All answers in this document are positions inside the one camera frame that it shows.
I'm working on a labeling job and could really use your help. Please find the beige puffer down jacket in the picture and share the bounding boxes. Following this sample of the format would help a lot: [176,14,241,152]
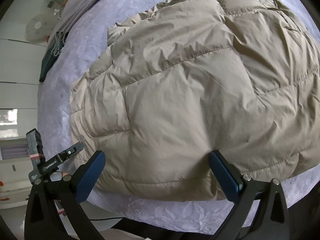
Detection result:
[70,0,319,201]

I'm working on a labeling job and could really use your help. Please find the phone mounted on left gripper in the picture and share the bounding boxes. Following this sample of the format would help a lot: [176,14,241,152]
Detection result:
[26,128,45,169]

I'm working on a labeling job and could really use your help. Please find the dark green cloth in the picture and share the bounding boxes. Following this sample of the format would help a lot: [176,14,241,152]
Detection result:
[39,31,69,82]

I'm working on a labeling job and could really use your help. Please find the lavender embossed bed blanket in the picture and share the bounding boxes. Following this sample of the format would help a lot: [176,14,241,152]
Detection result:
[37,0,319,235]

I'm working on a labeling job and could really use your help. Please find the round white floor fan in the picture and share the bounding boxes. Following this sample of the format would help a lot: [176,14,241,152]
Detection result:
[25,13,59,43]

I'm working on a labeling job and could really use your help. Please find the grey scarf with fringe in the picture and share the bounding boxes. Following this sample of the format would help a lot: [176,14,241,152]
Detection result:
[47,0,99,56]

